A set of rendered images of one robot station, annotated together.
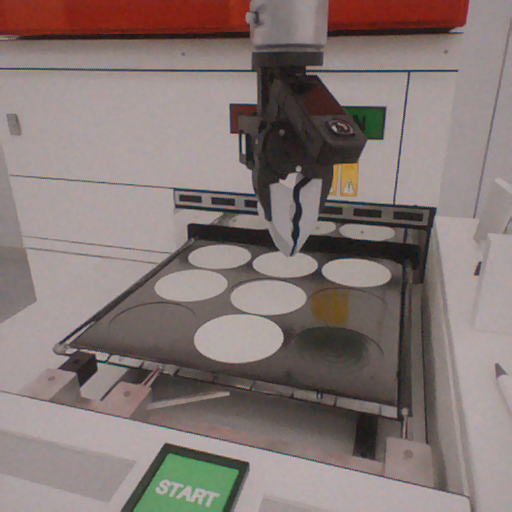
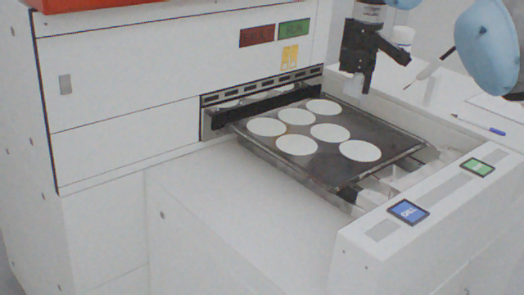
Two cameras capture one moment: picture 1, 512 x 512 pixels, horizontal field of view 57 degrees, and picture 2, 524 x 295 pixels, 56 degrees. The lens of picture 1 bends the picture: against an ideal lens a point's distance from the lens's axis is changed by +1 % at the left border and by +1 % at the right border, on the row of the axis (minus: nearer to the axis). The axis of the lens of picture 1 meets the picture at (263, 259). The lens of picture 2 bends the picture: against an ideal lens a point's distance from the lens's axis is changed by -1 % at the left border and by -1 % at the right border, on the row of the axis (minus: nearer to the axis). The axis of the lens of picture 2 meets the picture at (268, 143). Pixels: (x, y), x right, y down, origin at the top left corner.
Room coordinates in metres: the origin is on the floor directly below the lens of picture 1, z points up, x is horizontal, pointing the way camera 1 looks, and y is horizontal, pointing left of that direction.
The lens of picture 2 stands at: (0.14, 1.04, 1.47)
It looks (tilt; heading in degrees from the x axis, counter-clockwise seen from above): 29 degrees down; 299
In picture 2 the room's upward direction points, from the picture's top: 6 degrees clockwise
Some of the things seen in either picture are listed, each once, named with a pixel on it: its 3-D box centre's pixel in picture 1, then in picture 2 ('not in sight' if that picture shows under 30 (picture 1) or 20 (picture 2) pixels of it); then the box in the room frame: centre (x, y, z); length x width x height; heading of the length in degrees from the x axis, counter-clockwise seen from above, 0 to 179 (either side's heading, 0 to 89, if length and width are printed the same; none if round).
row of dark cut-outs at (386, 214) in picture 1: (292, 206); (267, 83); (0.76, -0.05, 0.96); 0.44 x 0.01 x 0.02; 74
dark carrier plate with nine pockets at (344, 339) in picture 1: (265, 296); (326, 133); (0.55, 0.00, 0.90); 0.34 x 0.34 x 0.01; 74
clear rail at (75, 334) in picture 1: (144, 281); (274, 154); (0.60, 0.17, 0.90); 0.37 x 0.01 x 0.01; 164
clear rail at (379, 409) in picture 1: (214, 377); (384, 165); (0.38, 0.05, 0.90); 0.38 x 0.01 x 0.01; 74
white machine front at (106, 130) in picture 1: (196, 164); (213, 73); (0.82, 0.12, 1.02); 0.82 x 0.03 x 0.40; 74
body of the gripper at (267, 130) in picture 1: (283, 115); (360, 46); (0.51, -0.02, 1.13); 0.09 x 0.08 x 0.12; 24
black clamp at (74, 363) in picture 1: (77, 368); (354, 190); (0.39, 0.19, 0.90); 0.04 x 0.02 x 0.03; 164
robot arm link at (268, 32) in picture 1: (285, 29); (369, 11); (0.50, -0.02, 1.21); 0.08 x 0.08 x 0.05
